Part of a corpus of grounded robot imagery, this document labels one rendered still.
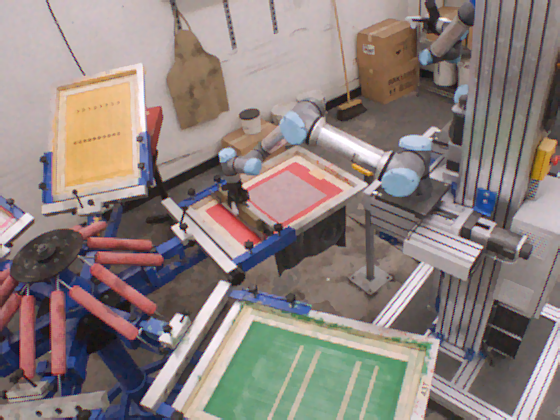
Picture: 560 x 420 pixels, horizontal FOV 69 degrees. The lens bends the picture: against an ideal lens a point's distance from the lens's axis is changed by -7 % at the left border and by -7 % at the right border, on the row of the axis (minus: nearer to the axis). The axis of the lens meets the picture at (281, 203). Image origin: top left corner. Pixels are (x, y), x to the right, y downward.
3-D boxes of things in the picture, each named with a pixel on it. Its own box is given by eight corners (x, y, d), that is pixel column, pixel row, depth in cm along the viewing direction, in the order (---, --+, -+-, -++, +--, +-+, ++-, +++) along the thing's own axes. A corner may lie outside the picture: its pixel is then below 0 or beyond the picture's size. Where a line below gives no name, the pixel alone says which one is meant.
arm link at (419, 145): (433, 163, 165) (436, 133, 157) (424, 183, 157) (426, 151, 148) (403, 158, 171) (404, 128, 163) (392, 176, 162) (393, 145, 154)
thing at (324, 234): (337, 233, 249) (333, 187, 229) (347, 240, 244) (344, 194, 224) (272, 276, 231) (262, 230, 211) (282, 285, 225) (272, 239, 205)
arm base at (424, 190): (439, 185, 170) (441, 165, 164) (421, 206, 162) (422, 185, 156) (405, 174, 179) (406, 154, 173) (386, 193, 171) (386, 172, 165)
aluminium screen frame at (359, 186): (298, 150, 263) (297, 144, 261) (368, 190, 223) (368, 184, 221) (183, 211, 232) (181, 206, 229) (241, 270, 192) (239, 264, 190)
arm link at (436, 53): (482, 10, 153) (424, 73, 200) (503, 5, 155) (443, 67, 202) (468, -15, 154) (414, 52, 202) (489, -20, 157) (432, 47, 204)
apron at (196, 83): (228, 108, 421) (203, -2, 356) (232, 110, 416) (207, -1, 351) (180, 129, 399) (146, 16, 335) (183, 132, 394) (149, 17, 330)
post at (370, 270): (370, 262, 312) (367, 148, 253) (393, 278, 297) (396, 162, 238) (347, 278, 304) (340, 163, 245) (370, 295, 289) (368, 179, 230)
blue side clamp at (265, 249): (290, 234, 207) (288, 223, 203) (297, 239, 204) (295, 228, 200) (237, 267, 195) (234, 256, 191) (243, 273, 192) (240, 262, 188)
